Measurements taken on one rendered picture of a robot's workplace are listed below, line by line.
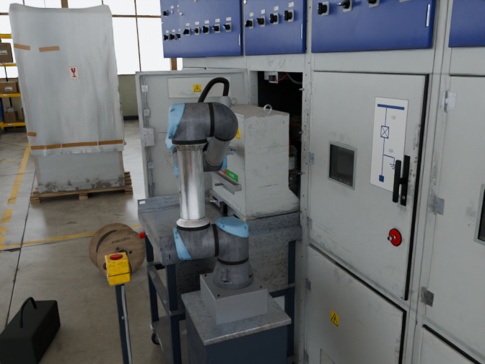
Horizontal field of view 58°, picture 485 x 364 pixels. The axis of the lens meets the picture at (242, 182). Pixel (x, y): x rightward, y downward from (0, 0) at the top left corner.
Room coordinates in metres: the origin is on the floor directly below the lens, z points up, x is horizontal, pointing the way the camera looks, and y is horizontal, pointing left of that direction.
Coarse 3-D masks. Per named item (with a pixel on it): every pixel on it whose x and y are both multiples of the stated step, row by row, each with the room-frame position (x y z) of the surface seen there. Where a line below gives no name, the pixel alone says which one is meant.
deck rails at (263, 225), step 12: (204, 192) 2.37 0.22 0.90; (144, 204) 2.24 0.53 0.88; (156, 204) 2.26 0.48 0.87; (168, 204) 2.29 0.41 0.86; (276, 216) 1.93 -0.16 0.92; (288, 216) 1.95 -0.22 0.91; (252, 228) 1.88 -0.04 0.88; (264, 228) 1.90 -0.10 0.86; (276, 228) 1.92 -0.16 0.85; (168, 240) 1.73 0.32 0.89
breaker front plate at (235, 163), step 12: (240, 120) 1.94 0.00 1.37; (240, 132) 1.94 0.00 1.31; (240, 144) 1.94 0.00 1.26; (228, 156) 2.10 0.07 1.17; (240, 156) 1.95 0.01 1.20; (228, 168) 2.10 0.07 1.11; (240, 168) 1.95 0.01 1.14; (216, 180) 2.29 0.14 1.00; (228, 180) 2.11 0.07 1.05; (240, 180) 1.95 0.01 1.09; (216, 192) 2.29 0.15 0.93; (228, 192) 2.11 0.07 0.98; (240, 192) 1.95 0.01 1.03; (240, 204) 1.96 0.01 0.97
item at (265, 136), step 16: (240, 112) 2.06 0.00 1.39; (256, 112) 2.05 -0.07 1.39; (272, 112) 2.04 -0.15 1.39; (256, 128) 1.92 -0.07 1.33; (272, 128) 1.95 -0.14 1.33; (288, 128) 1.98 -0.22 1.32; (256, 144) 1.92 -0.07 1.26; (272, 144) 1.95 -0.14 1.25; (288, 144) 1.98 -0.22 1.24; (256, 160) 1.92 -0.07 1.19; (272, 160) 1.95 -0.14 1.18; (288, 160) 1.98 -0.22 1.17; (256, 176) 1.92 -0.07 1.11; (272, 176) 1.95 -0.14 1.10; (288, 176) 1.98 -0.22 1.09; (256, 192) 1.92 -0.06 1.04; (272, 192) 1.95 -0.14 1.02; (288, 192) 1.99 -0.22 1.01; (256, 208) 1.92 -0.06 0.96; (272, 208) 1.95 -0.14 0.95; (288, 208) 1.99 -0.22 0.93
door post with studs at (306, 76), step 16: (304, 80) 1.96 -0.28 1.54; (304, 96) 1.96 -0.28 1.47; (304, 112) 1.95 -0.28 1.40; (304, 128) 1.94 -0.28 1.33; (304, 144) 1.94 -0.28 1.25; (304, 160) 1.94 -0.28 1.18; (304, 176) 1.93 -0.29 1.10; (304, 192) 1.93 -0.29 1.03; (304, 208) 1.93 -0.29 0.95; (304, 224) 1.93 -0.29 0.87; (304, 240) 1.92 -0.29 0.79; (304, 256) 1.92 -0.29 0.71; (304, 272) 1.92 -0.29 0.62; (304, 288) 1.91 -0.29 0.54; (304, 304) 1.91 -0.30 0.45; (304, 320) 1.91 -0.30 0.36
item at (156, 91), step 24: (144, 72) 2.41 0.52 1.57; (168, 72) 2.44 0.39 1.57; (192, 72) 2.47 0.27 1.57; (216, 72) 2.50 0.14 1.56; (240, 72) 2.55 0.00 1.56; (144, 96) 2.42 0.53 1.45; (168, 96) 2.45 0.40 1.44; (192, 96) 2.47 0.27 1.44; (216, 96) 2.49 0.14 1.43; (240, 96) 2.55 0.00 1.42; (144, 120) 2.44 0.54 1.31; (144, 144) 2.41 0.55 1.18; (144, 168) 2.41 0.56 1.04; (168, 168) 2.46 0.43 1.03; (168, 192) 2.46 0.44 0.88
